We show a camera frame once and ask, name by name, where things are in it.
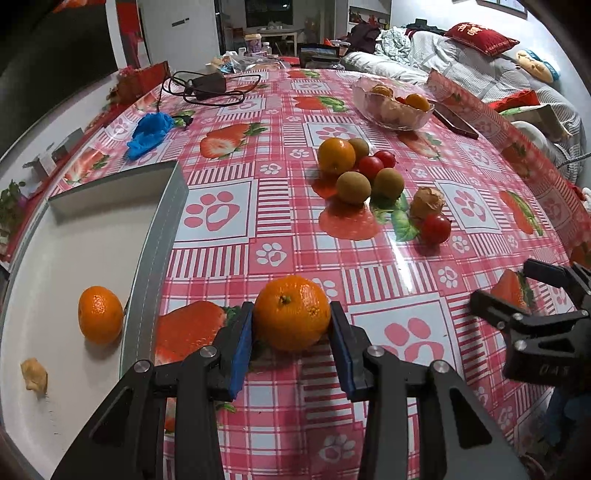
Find red cherry tomato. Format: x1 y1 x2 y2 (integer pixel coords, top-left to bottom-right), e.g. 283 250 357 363
420 214 452 245
374 150 396 168
358 156 384 182

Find brown kiwi fruit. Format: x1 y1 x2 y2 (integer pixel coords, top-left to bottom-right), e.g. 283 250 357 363
373 168 405 202
335 171 372 205
349 138 370 160

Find orange mandarin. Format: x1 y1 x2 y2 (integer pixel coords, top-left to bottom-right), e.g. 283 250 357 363
78 286 123 345
252 275 331 353
318 138 356 175

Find white tray box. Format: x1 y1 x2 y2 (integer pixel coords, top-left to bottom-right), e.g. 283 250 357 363
1 161 188 479

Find grey sofa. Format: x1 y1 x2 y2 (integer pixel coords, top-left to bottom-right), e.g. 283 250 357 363
342 27 583 182

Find red strawberry tablecloth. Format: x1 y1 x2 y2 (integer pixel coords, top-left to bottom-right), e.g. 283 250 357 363
57 70 590 453

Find black smartphone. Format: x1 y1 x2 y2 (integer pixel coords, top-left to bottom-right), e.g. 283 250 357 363
433 102 479 140

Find yellow blue plush pillow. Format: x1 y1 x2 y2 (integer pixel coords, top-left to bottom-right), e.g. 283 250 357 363
516 50 560 84

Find glass fruit bowl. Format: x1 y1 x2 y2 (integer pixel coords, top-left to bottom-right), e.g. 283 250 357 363
352 77 435 132

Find red embroidered cushion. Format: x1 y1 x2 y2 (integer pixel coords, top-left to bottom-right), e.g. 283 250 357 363
445 22 519 57

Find green potted plant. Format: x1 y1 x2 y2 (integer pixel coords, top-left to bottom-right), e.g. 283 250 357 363
0 180 27 239

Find blue crumpled glove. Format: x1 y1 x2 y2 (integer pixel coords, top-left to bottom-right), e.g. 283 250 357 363
126 112 174 161

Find red gift boxes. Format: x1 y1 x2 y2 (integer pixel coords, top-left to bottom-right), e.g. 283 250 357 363
106 61 170 105

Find black television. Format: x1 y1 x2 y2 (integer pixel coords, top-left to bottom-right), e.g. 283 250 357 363
1 0 117 152

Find black power adapter cable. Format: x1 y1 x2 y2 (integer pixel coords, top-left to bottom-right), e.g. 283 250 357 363
156 69 263 112

